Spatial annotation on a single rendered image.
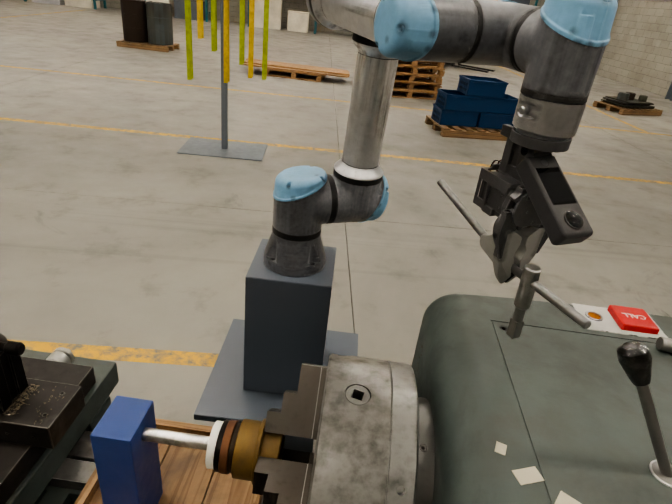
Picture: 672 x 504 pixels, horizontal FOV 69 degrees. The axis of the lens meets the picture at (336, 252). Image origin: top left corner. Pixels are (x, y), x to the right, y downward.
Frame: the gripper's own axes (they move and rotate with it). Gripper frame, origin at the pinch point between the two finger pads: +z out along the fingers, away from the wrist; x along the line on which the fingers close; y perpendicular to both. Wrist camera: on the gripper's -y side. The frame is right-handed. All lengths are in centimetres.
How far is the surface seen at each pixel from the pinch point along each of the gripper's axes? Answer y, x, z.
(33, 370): 44, 70, 39
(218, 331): 167, 14, 140
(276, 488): -4.8, 34.5, 24.7
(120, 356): 159, 63, 139
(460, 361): -2.4, 6.8, 11.8
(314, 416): 2.9, 26.5, 22.3
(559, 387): -11.3, -3.1, 11.2
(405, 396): -5.3, 17.4, 12.6
